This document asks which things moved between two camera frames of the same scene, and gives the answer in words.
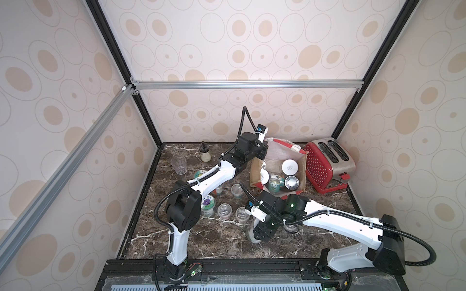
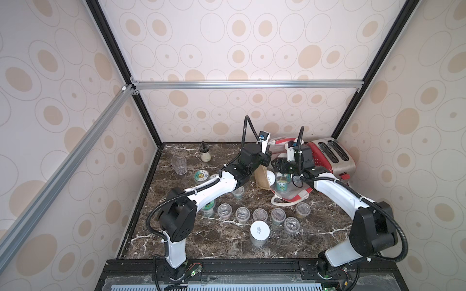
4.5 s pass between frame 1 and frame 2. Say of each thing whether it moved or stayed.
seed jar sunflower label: stayed
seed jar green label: stayed
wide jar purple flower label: stayed
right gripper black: moved
